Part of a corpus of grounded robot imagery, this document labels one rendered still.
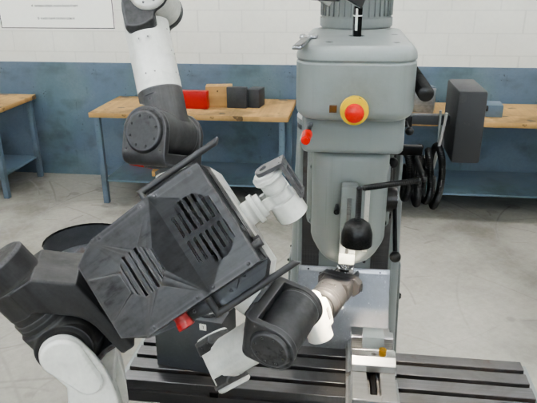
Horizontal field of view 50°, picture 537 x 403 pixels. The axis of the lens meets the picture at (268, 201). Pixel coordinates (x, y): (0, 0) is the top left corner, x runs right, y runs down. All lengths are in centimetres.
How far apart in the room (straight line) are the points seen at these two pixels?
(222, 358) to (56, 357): 33
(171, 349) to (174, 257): 87
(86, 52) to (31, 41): 58
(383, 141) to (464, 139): 42
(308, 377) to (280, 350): 74
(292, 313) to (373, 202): 48
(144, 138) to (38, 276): 32
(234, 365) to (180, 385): 59
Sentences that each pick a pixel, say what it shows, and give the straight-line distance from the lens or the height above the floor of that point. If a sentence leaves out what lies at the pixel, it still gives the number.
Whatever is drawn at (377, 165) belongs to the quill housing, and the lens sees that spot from 144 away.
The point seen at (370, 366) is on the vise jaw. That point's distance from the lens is 171.
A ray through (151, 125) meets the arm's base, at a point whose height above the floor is 177.
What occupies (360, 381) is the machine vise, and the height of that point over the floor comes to 98.
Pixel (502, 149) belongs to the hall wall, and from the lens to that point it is 606.
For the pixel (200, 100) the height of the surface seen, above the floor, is 96.
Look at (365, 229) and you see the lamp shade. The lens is 132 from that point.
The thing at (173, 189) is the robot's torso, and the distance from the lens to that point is 98.
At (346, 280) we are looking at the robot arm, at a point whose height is 126.
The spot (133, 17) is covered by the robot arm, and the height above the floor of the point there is 195.
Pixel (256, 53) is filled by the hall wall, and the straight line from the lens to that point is 576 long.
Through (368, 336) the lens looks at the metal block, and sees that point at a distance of 173.
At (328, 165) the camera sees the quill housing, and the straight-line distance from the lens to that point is 143.
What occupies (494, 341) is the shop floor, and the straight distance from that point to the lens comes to 375.
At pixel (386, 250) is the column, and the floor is 114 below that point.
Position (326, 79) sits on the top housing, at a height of 182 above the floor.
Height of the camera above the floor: 203
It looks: 22 degrees down
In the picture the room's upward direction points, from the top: straight up
